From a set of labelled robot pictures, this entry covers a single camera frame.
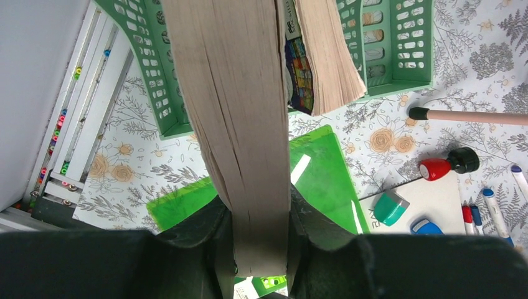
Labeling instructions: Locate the pink music stand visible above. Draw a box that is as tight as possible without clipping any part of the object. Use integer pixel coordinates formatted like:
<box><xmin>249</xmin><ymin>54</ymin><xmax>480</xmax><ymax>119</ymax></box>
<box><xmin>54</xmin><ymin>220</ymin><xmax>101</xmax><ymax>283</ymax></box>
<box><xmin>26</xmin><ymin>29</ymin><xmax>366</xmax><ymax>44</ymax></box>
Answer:
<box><xmin>408</xmin><ymin>107</ymin><xmax>527</xmax><ymax>126</ymax></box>

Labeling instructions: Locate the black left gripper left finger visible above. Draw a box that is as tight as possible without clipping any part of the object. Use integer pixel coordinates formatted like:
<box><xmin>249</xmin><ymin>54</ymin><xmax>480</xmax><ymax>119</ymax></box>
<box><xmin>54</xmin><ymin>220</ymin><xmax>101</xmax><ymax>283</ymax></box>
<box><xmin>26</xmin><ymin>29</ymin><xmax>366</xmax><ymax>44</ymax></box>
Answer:
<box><xmin>1</xmin><ymin>198</ymin><xmax>235</xmax><ymax>298</ymax></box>

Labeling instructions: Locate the teal stamp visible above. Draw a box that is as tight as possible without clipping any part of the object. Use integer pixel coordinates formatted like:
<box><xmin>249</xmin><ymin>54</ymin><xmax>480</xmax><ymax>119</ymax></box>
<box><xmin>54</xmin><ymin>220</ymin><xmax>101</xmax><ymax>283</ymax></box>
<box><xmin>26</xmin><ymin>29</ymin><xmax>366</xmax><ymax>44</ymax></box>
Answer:
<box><xmin>373</xmin><ymin>190</ymin><xmax>410</xmax><ymax>227</ymax></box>

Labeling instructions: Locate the blue stamp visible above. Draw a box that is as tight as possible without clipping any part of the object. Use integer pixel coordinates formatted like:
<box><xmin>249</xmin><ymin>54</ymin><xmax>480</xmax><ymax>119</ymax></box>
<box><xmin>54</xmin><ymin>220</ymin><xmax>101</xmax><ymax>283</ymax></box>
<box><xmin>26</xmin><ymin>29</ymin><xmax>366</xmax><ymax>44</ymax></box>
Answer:
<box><xmin>410</xmin><ymin>218</ymin><xmax>443</xmax><ymax>235</ymax></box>

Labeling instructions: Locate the purple 52-storey treehouse book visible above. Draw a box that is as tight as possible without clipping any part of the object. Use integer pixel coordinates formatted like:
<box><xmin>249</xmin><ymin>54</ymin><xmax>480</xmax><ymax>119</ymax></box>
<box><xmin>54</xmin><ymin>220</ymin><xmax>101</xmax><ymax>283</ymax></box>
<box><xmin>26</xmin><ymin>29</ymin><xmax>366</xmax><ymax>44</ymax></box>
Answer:
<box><xmin>276</xmin><ymin>1</ymin><xmax>367</xmax><ymax>116</ymax></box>

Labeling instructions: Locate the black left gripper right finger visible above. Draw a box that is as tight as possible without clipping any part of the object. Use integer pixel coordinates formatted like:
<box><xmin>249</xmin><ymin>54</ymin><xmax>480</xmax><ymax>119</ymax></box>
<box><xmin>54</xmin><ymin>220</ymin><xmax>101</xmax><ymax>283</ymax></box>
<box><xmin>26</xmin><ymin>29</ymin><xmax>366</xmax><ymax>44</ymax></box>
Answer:
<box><xmin>286</xmin><ymin>187</ymin><xmax>527</xmax><ymax>298</ymax></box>

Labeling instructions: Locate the red and black stamp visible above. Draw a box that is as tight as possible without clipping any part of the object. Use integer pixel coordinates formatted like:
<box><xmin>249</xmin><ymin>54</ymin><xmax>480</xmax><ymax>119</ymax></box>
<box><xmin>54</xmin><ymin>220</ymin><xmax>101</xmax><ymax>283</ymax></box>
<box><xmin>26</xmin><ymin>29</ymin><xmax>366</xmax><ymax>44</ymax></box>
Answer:
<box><xmin>418</xmin><ymin>147</ymin><xmax>480</xmax><ymax>181</ymax></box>

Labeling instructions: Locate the dark blue whiteboard marker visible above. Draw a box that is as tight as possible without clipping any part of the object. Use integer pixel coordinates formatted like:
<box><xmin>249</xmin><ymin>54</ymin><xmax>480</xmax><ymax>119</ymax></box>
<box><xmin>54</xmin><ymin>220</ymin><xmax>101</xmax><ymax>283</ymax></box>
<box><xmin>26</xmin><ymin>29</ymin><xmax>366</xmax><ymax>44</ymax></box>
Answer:
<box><xmin>470</xmin><ymin>205</ymin><xmax>484</xmax><ymax>235</ymax></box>

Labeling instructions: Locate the floral table mat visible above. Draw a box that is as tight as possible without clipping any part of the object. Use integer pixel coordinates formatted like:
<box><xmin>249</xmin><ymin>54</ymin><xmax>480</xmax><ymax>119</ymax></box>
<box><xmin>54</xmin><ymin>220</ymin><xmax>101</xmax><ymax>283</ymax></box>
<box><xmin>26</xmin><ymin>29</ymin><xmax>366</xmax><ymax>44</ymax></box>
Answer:
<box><xmin>73</xmin><ymin>1</ymin><xmax>527</xmax><ymax>253</ymax></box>

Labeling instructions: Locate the blue cap whiteboard marker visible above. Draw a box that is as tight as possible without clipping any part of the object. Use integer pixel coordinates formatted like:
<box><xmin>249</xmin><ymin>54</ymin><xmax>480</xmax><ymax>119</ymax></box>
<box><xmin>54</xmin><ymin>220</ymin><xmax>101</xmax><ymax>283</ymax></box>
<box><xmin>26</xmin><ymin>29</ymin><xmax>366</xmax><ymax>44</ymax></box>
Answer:
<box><xmin>511</xmin><ymin>164</ymin><xmax>528</xmax><ymax>201</ymax></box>

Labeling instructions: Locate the red whiteboard marker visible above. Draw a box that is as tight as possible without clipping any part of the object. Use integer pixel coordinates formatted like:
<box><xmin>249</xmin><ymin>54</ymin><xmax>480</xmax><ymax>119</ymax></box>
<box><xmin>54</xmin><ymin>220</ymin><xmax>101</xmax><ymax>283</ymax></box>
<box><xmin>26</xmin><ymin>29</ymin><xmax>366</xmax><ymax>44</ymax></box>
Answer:
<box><xmin>461</xmin><ymin>205</ymin><xmax>476</xmax><ymax>235</ymax></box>

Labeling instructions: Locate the green plastic file organizer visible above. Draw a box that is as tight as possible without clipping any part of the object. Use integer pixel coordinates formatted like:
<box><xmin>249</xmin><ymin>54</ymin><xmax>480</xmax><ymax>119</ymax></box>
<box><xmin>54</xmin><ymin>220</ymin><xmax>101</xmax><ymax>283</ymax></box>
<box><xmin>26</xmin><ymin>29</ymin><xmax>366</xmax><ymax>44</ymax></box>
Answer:
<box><xmin>97</xmin><ymin>1</ymin><xmax>434</xmax><ymax>139</ymax></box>

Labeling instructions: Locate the green plastic folder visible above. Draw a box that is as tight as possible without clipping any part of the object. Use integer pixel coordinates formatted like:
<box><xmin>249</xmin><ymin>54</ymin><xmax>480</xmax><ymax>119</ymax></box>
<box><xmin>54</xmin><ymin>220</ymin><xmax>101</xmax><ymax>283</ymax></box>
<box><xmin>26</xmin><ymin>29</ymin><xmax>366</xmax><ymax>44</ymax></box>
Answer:
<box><xmin>146</xmin><ymin>124</ymin><xmax>371</xmax><ymax>299</ymax></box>

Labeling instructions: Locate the white sketch pad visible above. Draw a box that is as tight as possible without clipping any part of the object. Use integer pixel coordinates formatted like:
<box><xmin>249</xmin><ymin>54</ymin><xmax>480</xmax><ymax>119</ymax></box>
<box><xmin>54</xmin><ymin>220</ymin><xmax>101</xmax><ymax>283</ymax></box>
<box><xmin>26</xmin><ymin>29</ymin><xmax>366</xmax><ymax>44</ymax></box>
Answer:
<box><xmin>359</xmin><ymin>173</ymin><xmax>466</xmax><ymax>235</ymax></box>

